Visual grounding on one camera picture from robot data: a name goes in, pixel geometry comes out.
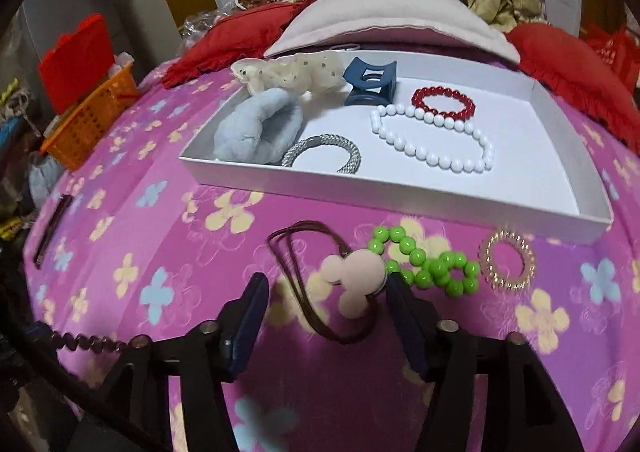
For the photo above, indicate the red printed bag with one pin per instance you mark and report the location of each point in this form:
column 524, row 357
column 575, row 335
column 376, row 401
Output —
column 607, row 45

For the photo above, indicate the black smartphone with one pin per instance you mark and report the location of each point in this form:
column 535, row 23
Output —
column 52, row 232

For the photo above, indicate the white cardboard box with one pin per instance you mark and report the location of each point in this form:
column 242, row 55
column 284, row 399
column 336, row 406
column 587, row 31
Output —
column 450, row 187

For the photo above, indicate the red ruffled pillow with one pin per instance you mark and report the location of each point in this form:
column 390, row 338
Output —
column 230, row 42
column 565, row 62

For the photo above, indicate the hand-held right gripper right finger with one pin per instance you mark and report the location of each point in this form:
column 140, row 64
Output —
column 405, row 322

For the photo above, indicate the orange plastic basket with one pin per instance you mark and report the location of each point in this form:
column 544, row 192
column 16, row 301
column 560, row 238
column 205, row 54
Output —
column 85, row 127

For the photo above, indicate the blue hair claw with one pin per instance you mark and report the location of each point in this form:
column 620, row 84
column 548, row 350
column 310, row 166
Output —
column 357, row 70

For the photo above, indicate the clear plastic bag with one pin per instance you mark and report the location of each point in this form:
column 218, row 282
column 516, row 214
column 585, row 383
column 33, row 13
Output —
column 200, row 25

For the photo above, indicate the pink floral bedsheet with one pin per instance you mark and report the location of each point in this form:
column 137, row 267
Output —
column 150, row 242

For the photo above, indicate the cream dotted scrunchie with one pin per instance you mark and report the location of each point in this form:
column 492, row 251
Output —
column 300, row 70

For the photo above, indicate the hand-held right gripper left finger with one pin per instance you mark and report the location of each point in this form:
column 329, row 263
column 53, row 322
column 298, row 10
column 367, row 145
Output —
column 247, row 327

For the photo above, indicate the light blue fluffy scrunchie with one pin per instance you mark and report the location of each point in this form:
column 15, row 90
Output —
column 245, row 127

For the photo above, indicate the grey-white pillow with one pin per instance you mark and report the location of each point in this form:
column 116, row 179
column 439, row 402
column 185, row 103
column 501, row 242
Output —
column 375, row 7

